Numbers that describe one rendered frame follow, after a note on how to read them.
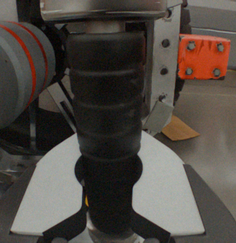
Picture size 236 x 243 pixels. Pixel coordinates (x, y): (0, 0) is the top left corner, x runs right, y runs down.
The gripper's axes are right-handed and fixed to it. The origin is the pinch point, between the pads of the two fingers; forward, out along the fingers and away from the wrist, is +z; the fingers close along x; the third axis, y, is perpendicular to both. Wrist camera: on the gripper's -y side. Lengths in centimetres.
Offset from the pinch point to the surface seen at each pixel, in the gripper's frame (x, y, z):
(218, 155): 79, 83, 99
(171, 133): 48, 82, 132
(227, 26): 44, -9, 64
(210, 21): 36, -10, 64
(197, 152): 63, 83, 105
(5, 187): -41, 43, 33
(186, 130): 63, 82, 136
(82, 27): -13, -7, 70
